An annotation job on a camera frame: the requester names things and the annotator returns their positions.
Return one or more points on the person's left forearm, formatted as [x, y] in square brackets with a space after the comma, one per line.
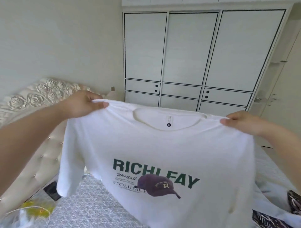
[28, 145]

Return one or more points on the black phone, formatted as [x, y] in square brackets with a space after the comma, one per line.
[51, 190]

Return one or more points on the white garment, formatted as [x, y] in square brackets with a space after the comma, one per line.
[160, 150]

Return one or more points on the yellow packet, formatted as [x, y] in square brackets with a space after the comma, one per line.
[23, 216]

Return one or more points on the person's right forearm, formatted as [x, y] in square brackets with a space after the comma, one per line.
[287, 150]

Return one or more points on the white door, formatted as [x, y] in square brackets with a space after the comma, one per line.
[284, 80]

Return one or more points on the white wardrobe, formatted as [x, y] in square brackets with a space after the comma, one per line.
[197, 51]

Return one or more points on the person's right hand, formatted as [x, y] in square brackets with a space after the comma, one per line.
[244, 124]

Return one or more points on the beige tufted headboard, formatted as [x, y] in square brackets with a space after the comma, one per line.
[33, 108]

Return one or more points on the dark purple patterned garment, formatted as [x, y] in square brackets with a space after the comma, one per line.
[277, 218]

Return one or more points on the bed with grey patterned sheet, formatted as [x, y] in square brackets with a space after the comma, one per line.
[89, 206]

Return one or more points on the person's left hand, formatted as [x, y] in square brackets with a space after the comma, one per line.
[82, 104]

